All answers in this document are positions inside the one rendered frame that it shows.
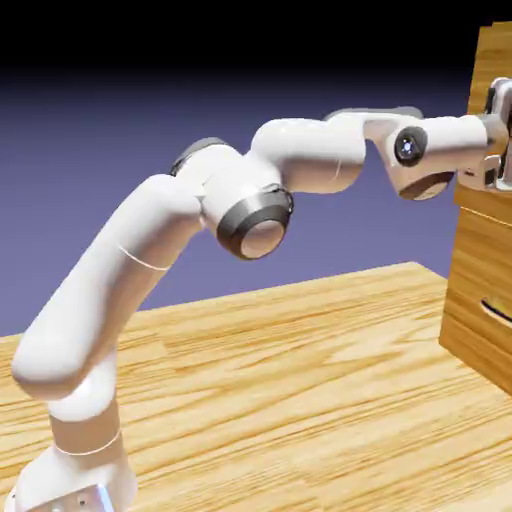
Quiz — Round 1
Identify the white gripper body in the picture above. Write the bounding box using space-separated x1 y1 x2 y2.
486 76 512 182

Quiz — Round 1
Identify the light wood cabinet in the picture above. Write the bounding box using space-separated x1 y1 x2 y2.
438 21 512 396

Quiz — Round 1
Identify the dark curved drawer handle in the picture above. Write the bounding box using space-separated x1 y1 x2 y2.
479 297 512 326

